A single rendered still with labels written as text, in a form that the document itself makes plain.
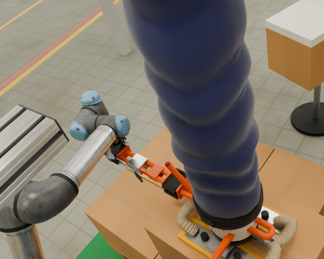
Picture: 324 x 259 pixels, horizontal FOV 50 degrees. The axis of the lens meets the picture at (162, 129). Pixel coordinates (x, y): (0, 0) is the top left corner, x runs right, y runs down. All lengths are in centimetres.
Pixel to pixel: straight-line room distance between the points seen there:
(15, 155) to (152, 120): 308
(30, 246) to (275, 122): 249
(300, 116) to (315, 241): 197
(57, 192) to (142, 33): 52
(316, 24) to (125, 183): 157
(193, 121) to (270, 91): 280
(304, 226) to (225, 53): 87
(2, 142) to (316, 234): 113
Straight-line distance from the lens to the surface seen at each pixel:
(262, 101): 343
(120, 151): 156
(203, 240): 136
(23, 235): 112
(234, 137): 82
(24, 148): 46
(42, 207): 100
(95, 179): 323
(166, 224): 146
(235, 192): 101
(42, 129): 47
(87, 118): 129
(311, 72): 247
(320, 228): 140
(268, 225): 124
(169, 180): 139
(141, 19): 66
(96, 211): 230
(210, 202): 105
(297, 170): 220
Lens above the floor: 229
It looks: 43 degrees down
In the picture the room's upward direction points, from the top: 20 degrees counter-clockwise
